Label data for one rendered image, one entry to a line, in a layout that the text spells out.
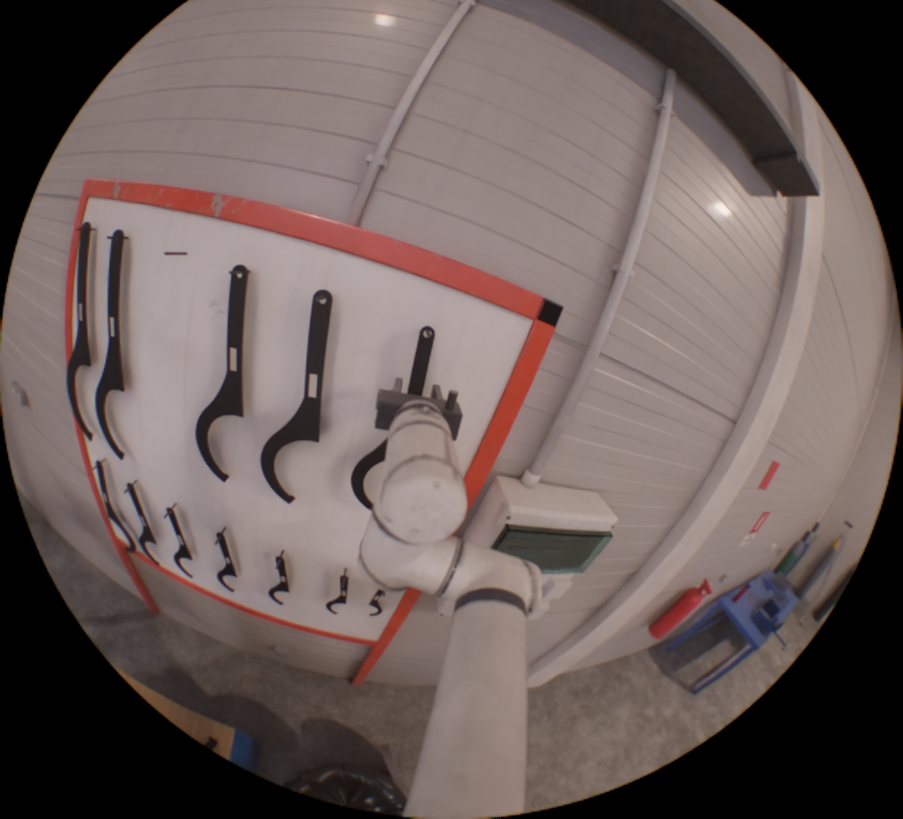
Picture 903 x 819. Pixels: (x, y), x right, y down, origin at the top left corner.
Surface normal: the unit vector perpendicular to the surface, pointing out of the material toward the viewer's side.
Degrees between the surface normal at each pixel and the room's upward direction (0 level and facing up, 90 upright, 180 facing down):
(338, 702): 0
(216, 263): 90
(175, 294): 90
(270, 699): 0
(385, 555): 91
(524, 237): 90
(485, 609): 27
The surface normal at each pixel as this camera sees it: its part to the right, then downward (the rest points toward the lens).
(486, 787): 0.25, -0.95
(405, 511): 0.01, 0.18
